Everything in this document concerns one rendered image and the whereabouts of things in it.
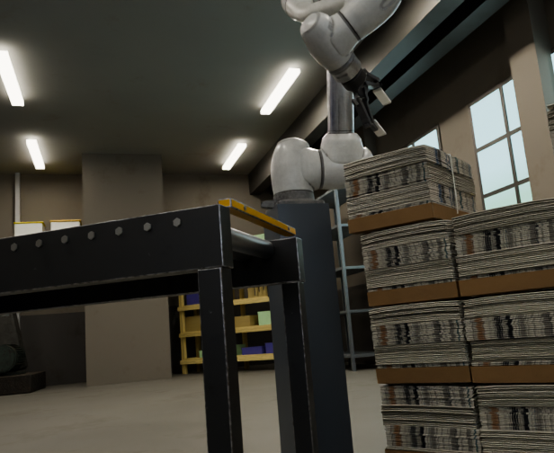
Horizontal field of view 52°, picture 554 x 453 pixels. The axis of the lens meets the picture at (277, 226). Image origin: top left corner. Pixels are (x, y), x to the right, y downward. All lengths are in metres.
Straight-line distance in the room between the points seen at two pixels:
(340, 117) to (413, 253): 0.69
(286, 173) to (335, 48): 0.62
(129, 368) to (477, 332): 7.38
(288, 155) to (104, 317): 6.79
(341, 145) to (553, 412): 1.14
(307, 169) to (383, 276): 0.58
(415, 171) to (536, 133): 3.41
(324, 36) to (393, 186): 0.49
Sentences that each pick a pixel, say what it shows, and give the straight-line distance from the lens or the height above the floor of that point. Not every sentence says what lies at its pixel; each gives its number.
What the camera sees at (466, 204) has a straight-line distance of 1.98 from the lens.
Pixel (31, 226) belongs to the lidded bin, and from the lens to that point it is 9.50.
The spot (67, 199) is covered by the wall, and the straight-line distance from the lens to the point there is 10.12.
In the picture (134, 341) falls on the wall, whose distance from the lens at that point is 8.70.
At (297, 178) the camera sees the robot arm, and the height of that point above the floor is 1.10.
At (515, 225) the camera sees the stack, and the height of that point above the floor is 0.78.
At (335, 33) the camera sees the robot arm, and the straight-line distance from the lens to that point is 1.66.
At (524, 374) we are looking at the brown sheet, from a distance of 1.62.
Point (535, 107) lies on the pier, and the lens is 5.14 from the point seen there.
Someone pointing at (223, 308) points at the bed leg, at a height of 0.60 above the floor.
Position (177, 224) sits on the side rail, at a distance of 1.12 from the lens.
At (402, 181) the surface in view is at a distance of 1.76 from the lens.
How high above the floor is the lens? 0.56
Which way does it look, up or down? 10 degrees up
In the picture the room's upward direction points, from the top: 5 degrees counter-clockwise
